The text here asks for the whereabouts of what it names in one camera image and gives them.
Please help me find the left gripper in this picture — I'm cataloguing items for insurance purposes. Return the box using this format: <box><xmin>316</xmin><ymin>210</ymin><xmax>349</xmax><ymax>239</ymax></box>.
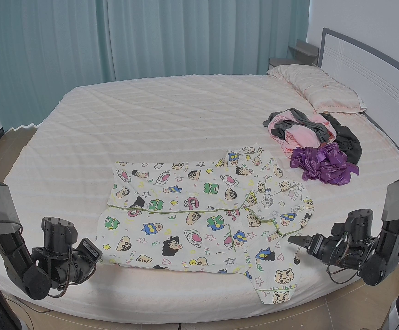
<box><xmin>67</xmin><ymin>238</ymin><xmax>103</xmax><ymax>284</ymax></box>

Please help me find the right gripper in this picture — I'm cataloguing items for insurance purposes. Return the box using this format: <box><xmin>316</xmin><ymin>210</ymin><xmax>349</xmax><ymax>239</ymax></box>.
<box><xmin>288</xmin><ymin>234</ymin><xmax>345</xmax><ymax>265</ymax></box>

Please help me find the white printed pyjama top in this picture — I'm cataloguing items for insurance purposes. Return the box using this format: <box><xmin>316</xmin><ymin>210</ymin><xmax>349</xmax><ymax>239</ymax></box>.
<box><xmin>96</xmin><ymin>143</ymin><xmax>315</xmax><ymax>305</ymax></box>

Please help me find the pile of clothes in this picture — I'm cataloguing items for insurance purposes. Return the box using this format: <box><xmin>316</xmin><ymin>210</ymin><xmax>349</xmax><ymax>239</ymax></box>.
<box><xmin>263</xmin><ymin>108</ymin><xmax>338</xmax><ymax>159</ymax></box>

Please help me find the bed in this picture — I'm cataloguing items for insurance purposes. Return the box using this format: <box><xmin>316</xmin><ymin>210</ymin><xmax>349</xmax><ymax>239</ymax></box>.
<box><xmin>0</xmin><ymin>28</ymin><xmax>399</xmax><ymax>314</ymax></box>

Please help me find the purple satin garment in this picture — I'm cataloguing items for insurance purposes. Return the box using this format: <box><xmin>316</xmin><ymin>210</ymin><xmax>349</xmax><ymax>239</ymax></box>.
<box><xmin>290</xmin><ymin>143</ymin><xmax>360</xmax><ymax>186</ymax></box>

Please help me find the black garment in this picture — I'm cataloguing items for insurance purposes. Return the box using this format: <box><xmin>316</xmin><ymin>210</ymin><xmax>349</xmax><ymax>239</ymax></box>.
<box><xmin>320</xmin><ymin>113</ymin><xmax>363</xmax><ymax>166</ymax></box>

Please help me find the pale pink pillow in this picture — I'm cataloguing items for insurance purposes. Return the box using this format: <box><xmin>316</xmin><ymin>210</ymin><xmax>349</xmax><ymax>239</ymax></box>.
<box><xmin>266</xmin><ymin>64</ymin><xmax>368</xmax><ymax>114</ymax></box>

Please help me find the grey bedside table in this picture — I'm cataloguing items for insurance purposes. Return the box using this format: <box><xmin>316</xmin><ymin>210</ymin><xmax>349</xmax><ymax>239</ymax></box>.
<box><xmin>268</xmin><ymin>39</ymin><xmax>320</xmax><ymax>69</ymax></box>

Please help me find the blue-green curtain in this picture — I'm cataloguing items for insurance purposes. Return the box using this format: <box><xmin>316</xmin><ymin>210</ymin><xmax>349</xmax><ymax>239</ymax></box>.
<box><xmin>0</xmin><ymin>0</ymin><xmax>114</xmax><ymax>132</ymax></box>
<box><xmin>105</xmin><ymin>0</ymin><xmax>310</xmax><ymax>82</ymax></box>

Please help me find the black cable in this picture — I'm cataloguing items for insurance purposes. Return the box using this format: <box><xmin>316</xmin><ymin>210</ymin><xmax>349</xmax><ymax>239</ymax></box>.
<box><xmin>327</xmin><ymin>263</ymin><xmax>362</xmax><ymax>282</ymax></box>
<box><xmin>46</xmin><ymin>263</ymin><xmax>97</xmax><ymax>299</ymax></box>

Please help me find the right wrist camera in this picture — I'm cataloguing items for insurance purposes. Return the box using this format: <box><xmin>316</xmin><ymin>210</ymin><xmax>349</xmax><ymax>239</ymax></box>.
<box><xmin>330</xmin><ymin>223</ymin><xmax>349</xmax><ymax>241</ymax></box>

